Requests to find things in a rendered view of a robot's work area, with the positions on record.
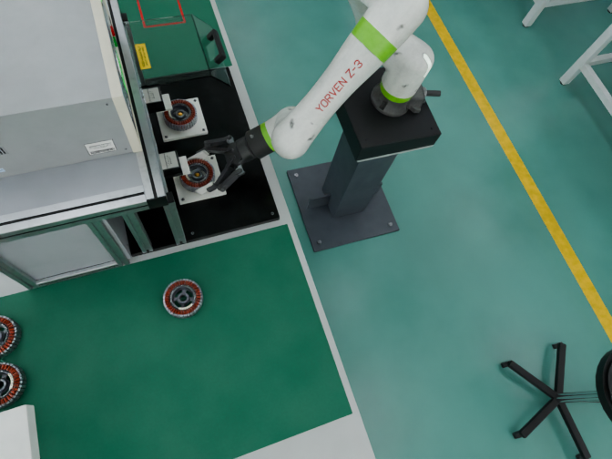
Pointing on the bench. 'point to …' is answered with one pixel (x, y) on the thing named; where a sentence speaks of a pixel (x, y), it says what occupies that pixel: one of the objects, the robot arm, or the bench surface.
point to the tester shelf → (86, 177)
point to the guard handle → (217, 45)
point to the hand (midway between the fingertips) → (198, 174)
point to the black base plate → (234, 202)
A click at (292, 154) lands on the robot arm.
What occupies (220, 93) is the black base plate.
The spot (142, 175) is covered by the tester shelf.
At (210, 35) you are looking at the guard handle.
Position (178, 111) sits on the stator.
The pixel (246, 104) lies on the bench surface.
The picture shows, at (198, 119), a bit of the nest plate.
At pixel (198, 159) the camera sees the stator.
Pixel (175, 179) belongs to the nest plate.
